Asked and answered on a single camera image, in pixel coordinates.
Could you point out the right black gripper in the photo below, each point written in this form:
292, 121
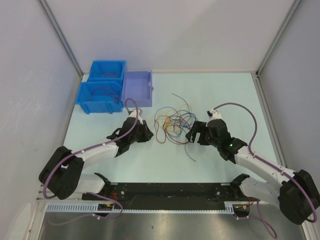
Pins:
199, 127

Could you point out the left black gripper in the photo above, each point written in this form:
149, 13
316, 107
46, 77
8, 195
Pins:
147, 133

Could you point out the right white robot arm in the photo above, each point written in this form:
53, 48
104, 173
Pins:
293, 192

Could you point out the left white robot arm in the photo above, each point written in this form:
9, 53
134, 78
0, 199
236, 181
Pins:
65, 168

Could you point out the lavender plastic tray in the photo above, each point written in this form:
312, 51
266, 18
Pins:
138, 85

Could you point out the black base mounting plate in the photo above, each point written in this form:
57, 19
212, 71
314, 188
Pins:
175, 196

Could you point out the front blue plastic bin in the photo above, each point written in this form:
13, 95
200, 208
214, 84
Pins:
100, 97

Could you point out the blue plastic bin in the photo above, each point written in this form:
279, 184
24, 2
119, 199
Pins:
107, 70
100, 97

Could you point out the rear blue plastic bin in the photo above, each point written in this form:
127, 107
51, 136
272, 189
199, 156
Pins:
107, 70

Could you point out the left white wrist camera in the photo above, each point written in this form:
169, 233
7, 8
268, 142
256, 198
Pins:
136, 114

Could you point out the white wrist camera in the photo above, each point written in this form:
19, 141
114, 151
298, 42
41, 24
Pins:
136, 114
213, 114

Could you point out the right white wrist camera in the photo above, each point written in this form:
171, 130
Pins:
213, 114

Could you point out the grey slotted cable duct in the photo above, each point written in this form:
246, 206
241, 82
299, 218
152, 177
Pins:
103, 208

